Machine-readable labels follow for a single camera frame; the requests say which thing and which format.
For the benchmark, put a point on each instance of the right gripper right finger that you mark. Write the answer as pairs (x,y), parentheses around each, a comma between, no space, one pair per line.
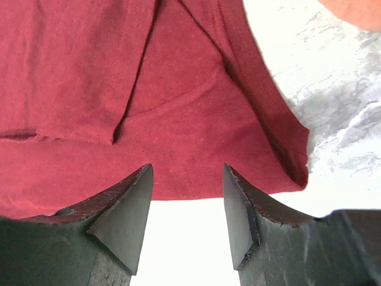
(273,244)

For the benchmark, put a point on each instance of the orange plastic basket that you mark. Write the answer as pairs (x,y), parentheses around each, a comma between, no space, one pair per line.
(364,14)

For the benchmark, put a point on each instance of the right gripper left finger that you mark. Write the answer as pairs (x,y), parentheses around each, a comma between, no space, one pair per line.
(97,241)

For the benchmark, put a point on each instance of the dark maroon t shirt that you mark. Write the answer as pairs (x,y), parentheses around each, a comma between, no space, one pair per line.
(93,90)

